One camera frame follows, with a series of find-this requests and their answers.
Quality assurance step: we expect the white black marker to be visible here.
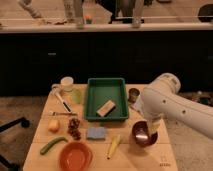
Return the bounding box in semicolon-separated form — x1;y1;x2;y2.
55;93;71;113

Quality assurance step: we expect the green cucumber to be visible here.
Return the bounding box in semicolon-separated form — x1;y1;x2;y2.
40;137;68;155

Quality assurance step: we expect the yellow banana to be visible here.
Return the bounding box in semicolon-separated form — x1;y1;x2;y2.
107;135;121;159

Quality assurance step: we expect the dark purple bowl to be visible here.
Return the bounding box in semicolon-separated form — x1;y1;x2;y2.
132;121;158;147

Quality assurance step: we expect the wooden block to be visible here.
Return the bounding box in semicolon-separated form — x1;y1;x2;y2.
97;100;116;117

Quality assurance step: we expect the metal cup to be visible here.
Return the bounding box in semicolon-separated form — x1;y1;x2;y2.
128;88;140;103

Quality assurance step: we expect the blue sponge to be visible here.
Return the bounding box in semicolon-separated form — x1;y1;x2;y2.
86;127;106;140

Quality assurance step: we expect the yellow apple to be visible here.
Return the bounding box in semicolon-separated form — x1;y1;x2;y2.
48;119;60;133

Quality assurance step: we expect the white mug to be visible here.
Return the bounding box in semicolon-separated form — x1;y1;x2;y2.
52;77;74;92

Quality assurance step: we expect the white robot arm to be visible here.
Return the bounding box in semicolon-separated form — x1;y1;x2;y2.
141;73;213;139

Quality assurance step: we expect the green plastic tray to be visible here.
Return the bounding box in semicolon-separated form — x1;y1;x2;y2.
84;78;129;122

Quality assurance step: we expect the orange bowl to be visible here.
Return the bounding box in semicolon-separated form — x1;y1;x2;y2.
58;142;93;171

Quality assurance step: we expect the dark red grape bunch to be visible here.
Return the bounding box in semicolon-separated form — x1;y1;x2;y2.
68;118;81;140

